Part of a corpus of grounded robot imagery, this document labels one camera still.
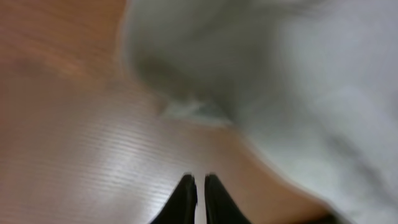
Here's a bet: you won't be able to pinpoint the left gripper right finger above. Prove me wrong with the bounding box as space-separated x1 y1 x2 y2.
205 174 251 224

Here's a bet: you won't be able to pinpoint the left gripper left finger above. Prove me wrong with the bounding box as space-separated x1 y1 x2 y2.
150 174 198 224

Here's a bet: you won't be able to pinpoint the khaki green shorts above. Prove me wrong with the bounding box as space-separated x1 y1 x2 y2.
121 0 397 223

